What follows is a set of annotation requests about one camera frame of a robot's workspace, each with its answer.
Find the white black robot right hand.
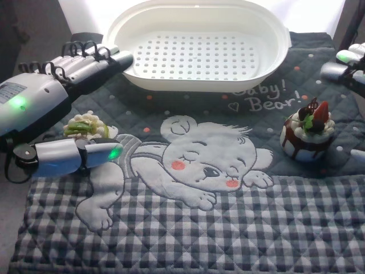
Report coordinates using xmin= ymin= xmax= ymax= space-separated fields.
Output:
xmin=0 ymin=39 xmax=135 ymax=179

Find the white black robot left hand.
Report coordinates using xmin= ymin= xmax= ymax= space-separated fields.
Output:
xmin=319 ymin=42 xmax=365 ymax=162

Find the kiwi cream toy cake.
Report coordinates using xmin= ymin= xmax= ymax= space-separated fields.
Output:
xmin=63 ymin=110 xmax=111 ymax=141

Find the white perforated oval basket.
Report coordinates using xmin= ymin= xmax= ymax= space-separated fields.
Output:
xmin=106 ymin=0 xmax=292 ymax=92

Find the dark metal stand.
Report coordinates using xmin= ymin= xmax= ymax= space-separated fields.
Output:
xmin=332 ymin=0 xmax=365 ymax=46

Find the chocolate strawberry toy cake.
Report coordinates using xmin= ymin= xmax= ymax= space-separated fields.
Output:
xmin=279 ymin=97 xmax=337 ymax=160

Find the grey bear print quilt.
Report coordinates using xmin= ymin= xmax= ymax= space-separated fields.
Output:
xmin=8 ymin=30 xmax=365 ymax=274

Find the thin black cable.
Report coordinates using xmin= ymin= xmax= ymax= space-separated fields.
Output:
xmin=3 ymin=136 xmax=34 ymax=184

